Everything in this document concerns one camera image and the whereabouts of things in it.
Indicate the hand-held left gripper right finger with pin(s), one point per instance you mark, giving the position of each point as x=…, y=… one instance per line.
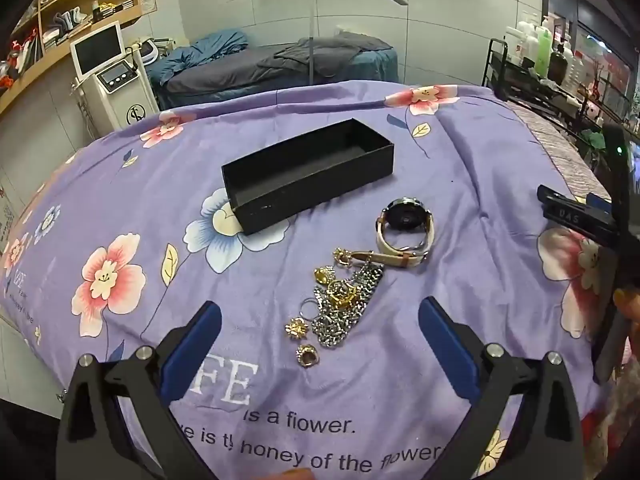
x=447, y=350

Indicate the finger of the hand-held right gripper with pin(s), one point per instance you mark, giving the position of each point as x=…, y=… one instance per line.
x=570, y=212

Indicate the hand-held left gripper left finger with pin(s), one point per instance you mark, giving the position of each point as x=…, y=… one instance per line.
x=192, y=350

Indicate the black rectangular box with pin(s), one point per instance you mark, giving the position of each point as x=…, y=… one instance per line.
x=300, y=185

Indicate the person's right hand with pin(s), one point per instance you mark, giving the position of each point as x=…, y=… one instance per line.
x=631, y=305

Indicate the green plant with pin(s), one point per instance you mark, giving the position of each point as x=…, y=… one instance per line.
x=592, y=137

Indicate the grey patterned bedsheet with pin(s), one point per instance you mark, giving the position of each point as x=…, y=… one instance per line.
x=555, y=135

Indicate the black trolley rack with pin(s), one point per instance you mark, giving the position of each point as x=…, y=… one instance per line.
x=525, y=85

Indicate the row of toiletry bottles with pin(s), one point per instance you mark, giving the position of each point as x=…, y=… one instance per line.
x=542, y=47

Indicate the purple floral blanket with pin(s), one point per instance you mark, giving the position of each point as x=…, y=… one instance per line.
x=150, y=200

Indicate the beige patterned cloth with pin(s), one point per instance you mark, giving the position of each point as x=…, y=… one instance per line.
x=620, y=430

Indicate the massage bed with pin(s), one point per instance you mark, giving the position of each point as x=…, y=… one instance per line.
x=225, y=85

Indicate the white beauty machine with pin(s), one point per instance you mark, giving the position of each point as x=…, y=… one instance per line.
x=112, y=90

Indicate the grey blanket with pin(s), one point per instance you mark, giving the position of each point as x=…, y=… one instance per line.
x=330, y=55

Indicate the blue quilt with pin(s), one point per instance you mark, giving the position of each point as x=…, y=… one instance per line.
x=205, y=52

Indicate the white machine handpiece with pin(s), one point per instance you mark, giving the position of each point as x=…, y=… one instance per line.
x=148, y=48

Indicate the folded clothes pile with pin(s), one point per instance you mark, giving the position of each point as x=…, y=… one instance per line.
x=70, y=19

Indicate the wall poster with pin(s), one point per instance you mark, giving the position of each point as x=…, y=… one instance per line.
x=6, y=220

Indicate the wooden wall shelf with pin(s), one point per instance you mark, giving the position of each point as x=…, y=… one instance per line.
x=100, y=30

